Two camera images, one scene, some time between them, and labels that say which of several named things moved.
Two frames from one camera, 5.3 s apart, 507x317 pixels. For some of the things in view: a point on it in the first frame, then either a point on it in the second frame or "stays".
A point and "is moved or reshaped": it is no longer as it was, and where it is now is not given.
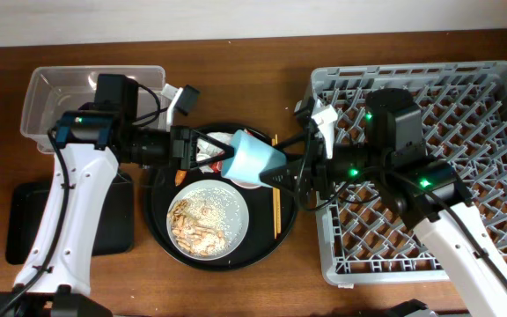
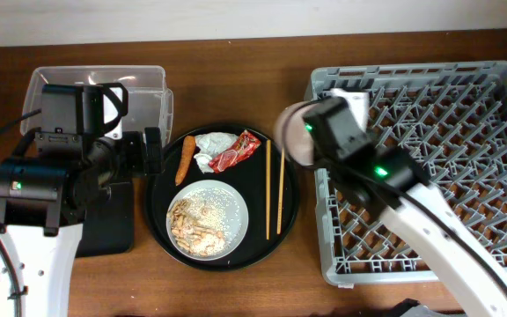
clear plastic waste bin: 53,90 stays
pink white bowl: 246,185 is moved or reshaped
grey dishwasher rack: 477,117 stays
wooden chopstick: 275,202 → 268,186
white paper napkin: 206,149 stays
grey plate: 208,220 stays
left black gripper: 189,159 → 139,163
